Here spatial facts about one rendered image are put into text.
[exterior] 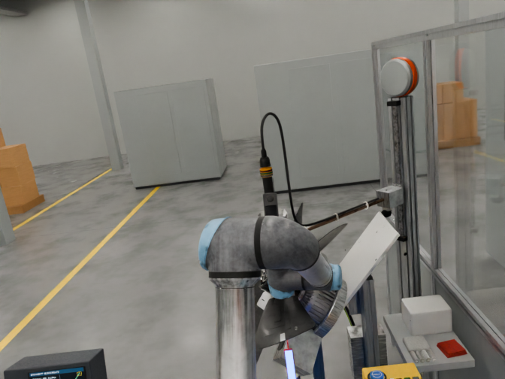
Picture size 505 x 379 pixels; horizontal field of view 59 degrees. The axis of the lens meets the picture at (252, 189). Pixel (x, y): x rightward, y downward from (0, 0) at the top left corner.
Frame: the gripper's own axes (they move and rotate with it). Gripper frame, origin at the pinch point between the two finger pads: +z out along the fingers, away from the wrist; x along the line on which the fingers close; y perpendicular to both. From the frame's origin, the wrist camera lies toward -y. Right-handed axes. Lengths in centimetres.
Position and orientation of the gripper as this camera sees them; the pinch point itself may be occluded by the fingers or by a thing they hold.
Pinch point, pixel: (271, 209)
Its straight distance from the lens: 159.5
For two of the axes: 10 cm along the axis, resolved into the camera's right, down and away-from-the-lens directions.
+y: 1.4, 9.6, 2.6
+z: 0.1, -2.6, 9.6
